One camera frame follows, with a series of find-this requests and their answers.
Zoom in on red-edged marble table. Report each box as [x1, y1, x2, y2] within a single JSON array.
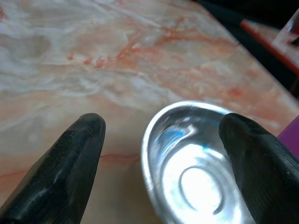
[[240, 19, 299, 75]]

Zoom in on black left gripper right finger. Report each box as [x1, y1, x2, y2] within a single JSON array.
[[219, 113, 299, 224]]

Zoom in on clear acrylic object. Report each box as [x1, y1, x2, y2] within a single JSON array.
[[273, 9, 299, 49]]

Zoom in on purple object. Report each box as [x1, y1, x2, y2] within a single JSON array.
[[277, 119, 299, 161]]

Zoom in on shiny steel bowl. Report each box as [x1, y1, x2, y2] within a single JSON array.
[[140, 100, 256, 224]]

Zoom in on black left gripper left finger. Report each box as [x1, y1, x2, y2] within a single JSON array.
[[0, 113, 107, 224]]

